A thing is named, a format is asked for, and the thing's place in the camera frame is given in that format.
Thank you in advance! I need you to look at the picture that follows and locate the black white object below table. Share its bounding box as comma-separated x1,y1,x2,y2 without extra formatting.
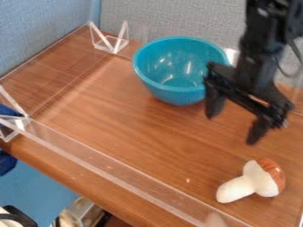
0,206,37,227

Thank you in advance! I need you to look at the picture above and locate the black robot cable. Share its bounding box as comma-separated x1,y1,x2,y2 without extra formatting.
276,35,303,79

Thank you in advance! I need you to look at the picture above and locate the clear acrylic corner bracket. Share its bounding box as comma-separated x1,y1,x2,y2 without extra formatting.
88,20,129,54

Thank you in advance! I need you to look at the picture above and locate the clear acrylic front barrier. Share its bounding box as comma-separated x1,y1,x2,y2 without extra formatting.
0,113,253,227

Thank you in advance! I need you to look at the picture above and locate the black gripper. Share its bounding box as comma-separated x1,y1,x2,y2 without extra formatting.
204,52,293,145

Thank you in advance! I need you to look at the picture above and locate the clear acrylic barrier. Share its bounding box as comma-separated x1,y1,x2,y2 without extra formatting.
220,47,303,116
0,113,253,227

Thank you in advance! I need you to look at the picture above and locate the clear acrylic left bracket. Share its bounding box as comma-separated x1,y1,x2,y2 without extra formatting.
0,85,29,143

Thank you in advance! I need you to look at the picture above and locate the clear acrylic back barrier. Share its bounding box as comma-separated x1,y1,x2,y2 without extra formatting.
220,47,303,116

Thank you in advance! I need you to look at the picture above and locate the blue clamp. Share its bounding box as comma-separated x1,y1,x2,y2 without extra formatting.
0,104,24,176

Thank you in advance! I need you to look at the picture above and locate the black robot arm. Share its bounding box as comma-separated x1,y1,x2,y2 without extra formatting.
204,0,303,145

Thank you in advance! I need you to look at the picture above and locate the clear box below table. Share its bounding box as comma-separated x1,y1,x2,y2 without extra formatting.
53,197,105,227

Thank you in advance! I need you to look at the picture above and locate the blue bowl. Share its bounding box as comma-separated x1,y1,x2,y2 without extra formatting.
132,36,229,106

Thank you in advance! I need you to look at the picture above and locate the white brown toy mushroom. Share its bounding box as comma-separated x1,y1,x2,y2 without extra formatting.
215,158,285,203

